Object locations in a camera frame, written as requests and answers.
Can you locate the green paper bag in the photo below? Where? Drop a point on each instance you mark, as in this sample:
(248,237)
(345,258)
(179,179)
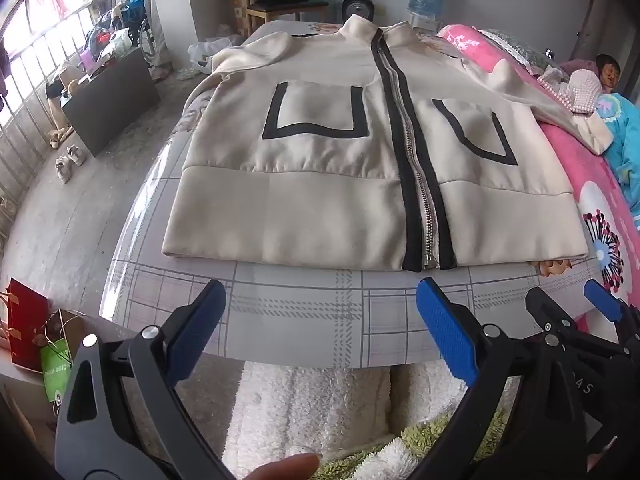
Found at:
(57,367)

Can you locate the dark low cabinet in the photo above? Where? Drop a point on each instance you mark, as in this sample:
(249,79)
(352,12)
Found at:
(110,95)

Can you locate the lace trimmed floral pillow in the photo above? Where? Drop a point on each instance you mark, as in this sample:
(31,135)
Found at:
(520,50)

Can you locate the metal window railing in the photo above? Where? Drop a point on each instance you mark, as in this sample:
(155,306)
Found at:
(30,125)

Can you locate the bicycle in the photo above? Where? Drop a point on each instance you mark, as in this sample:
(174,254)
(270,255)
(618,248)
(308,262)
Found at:
(145,35)

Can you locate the white fluffy robe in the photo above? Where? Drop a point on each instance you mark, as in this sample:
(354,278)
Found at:
(310,410)

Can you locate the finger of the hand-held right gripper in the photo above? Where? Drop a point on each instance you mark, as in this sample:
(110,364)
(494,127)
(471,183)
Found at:
(545,307)
(602,302)

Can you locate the cream zip jacket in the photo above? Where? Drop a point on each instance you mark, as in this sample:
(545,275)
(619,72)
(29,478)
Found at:
(310,200)

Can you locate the blue bag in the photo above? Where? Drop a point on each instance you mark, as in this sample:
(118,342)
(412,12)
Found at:
(132,10)

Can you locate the brown paper bag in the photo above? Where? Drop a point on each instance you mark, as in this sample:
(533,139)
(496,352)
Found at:
(72,322)

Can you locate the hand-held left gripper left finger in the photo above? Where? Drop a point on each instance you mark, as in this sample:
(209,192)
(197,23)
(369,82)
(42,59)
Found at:
(197,332)

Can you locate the white plastic bag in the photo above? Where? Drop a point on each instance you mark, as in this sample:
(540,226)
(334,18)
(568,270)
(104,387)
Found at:
(215,50)

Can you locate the red paper bag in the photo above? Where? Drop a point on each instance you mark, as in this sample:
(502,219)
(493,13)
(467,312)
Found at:
(27,325)

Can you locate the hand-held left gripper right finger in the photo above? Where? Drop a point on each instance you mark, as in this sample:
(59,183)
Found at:
(450,332)

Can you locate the pink floral blanket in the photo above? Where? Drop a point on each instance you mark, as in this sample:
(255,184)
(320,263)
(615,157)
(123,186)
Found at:
(575,180)

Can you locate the pink white knitted cloth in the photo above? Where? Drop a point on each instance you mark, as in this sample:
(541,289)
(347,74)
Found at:
(575,92)

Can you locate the person's left hand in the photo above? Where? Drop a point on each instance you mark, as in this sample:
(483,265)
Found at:
(282,465)

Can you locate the white water dispenser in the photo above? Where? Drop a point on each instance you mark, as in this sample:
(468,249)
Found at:
(425,22)

